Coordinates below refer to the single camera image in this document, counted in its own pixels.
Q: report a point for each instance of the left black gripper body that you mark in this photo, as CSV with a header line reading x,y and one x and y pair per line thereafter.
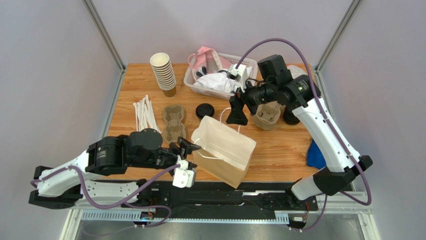
x,y
168,158

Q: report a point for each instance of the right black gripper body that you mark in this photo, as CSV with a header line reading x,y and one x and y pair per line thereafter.
x,y
242,96

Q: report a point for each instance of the single pulp cup carrier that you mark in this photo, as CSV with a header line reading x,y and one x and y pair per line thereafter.
x,y
173,115

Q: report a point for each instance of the black coffee cup lid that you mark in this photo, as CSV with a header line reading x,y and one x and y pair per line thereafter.
x,y
203,110

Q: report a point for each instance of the paper bag with handles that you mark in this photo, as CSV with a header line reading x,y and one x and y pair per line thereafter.
x,y
225,152

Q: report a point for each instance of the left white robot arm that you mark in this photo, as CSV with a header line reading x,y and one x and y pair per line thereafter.
x,y
75,182

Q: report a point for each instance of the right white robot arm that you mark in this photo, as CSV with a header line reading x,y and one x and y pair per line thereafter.
x,y
302,97

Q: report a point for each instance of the stack of pulp cup carriers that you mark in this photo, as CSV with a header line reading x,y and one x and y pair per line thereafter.
x,y
267,115

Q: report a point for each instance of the white crumpled plastic bag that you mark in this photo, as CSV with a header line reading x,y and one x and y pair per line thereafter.
x,y
217,81

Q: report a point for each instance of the stack of black lids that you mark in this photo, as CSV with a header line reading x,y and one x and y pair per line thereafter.
x,y
289,118

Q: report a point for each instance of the pile of wrapped straws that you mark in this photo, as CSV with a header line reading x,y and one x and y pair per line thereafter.
x,y
144,115

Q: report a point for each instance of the white plastic basket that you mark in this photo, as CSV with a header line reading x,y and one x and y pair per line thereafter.
x,y
189,79

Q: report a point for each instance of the pink plastic bag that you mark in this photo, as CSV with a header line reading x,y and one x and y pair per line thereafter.
x,y
206,60

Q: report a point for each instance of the stack of paper cups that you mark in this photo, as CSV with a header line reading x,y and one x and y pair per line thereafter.
x,y
164,73

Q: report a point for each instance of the blue cloth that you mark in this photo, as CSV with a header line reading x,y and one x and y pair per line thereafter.
x,y
314,157

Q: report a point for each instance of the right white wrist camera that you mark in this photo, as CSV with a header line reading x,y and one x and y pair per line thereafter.
x,y
238,73

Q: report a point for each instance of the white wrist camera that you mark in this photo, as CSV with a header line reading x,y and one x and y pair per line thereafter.
x,y
184,175
238,73

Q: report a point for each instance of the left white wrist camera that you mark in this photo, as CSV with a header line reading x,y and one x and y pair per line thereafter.
x,y
184,175

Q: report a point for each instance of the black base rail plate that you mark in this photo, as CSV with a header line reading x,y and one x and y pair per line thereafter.
x,y
218,201

